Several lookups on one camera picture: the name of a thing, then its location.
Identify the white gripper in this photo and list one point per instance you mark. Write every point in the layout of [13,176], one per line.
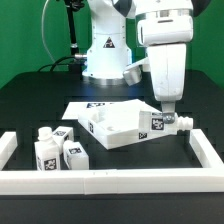
[165,41]

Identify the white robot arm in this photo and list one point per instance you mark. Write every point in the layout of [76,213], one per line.
[109,54]

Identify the white sheet with tags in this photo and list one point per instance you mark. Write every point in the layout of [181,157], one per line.
[74,108]

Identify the white U-shaped obstacle fence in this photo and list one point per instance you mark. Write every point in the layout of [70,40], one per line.
[209,177]

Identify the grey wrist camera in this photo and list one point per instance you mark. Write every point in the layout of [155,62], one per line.
[133,72]

